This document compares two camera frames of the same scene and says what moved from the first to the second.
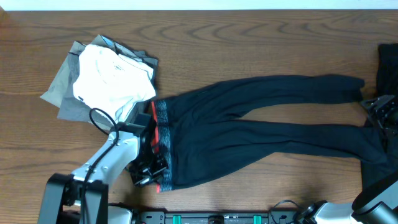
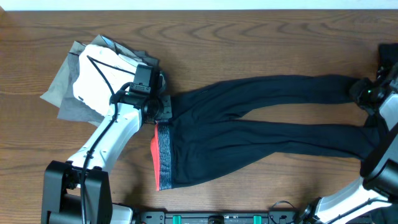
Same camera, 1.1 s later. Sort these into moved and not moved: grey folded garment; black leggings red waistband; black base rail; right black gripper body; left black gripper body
Moved: right black gripper body; left black gripper body
Not moved: black base rail; black leggings red waistband; grey folded garment
